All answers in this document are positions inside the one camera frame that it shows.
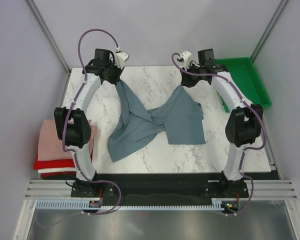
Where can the dark red folded t shirt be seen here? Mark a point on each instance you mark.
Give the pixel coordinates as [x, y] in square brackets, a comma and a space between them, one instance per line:
[53, 174]

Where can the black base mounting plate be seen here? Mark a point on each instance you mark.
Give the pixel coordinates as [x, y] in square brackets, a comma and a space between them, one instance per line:
[160, 188]

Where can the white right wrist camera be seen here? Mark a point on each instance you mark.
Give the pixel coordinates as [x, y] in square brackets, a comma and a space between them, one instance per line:
[185, 58]

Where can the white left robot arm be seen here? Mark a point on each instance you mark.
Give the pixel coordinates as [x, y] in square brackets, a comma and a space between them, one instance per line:
[72, 125]

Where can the pink folded t shirt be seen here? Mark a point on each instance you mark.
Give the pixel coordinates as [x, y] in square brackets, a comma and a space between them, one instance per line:
[50, 147]

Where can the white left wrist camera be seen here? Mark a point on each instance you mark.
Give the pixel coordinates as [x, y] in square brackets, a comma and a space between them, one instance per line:
[120, 58]

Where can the blue grey t shirt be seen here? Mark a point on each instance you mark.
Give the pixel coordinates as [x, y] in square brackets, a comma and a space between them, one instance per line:
[181, 118]

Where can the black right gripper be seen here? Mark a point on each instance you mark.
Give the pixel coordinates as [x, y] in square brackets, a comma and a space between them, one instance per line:
[187, 81]

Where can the white folded t shirt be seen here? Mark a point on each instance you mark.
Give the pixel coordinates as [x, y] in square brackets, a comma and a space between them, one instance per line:
[56, 170]

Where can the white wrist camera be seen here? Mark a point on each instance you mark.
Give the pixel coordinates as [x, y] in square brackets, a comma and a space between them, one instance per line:
[120, 58]
[185, 58]

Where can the green plastic tray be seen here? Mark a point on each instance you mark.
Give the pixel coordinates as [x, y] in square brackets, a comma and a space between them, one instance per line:
[246, 77]

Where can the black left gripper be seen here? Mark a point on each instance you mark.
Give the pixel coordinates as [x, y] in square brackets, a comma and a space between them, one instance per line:
[119, 71]

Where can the aluminium frame rail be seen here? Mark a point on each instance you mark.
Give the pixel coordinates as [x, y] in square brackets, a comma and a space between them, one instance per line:
[49, 190]

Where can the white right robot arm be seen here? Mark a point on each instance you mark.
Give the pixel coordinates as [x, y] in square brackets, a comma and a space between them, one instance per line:
[244, 129]

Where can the light blue cable duct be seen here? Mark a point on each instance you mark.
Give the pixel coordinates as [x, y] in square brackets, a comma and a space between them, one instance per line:
[85, 204]

